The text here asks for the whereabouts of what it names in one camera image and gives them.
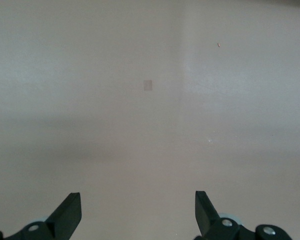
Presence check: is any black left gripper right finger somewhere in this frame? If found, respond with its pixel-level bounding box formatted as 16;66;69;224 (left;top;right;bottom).
194;190;291;240

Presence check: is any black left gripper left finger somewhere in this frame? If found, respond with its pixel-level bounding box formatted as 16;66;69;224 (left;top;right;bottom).
0;191;82;240

